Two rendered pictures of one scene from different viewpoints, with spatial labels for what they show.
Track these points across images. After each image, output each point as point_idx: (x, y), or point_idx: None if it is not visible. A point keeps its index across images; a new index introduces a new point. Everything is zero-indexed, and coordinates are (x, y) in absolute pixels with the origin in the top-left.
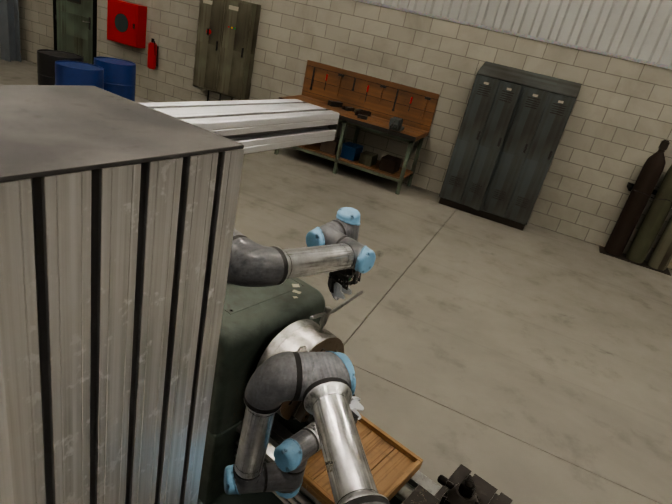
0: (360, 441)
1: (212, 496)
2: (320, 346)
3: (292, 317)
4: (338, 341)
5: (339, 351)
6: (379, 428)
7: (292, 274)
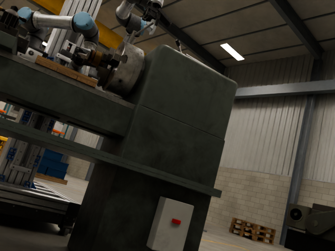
0: (55, 15)
1: None
2: (119, 46)
3: (145, 55)
4: (123, 44)
5: (122, 50)
6: (75, 70)
7: (118, 9)
